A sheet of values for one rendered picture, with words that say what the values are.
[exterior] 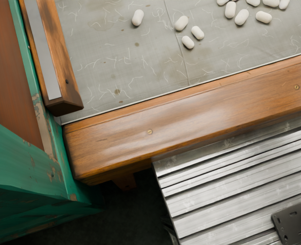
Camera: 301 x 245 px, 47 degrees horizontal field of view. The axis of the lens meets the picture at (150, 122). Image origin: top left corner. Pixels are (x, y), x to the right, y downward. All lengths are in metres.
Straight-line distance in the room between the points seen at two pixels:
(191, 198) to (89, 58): 0.37
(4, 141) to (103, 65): 0.42
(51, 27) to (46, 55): 0.07
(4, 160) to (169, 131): 0.39
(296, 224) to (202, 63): 0.39
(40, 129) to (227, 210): 0.42
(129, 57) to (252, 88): 0.27
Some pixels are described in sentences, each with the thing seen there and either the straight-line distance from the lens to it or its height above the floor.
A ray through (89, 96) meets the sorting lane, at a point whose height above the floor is 0.74.
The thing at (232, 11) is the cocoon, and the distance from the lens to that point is 0.81.
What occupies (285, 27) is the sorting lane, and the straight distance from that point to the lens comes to 0.85.
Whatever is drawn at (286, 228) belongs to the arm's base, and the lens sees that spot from 0.80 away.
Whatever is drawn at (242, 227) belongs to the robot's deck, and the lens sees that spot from 0.78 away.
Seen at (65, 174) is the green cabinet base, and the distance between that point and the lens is 0.62.
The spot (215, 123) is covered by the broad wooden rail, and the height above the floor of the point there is 0.76.
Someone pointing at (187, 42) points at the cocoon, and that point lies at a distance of 0.76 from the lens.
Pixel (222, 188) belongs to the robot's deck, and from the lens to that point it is 0.77.
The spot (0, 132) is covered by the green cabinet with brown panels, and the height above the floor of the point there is 1.09.
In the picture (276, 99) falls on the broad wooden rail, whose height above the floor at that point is 0.76.
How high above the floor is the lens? 1.42
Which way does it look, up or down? 75 degrees down
